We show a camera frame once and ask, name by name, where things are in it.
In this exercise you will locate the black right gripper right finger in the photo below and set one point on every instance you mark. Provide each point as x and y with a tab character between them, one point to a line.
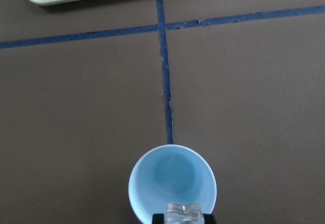
209	219

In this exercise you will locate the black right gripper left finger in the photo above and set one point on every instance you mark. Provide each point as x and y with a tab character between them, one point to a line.
158	219

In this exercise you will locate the clear ice cube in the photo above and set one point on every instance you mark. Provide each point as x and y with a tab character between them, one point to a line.
177	213

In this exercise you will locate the light blue plastic cup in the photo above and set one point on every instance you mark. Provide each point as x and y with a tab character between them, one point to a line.
170	174

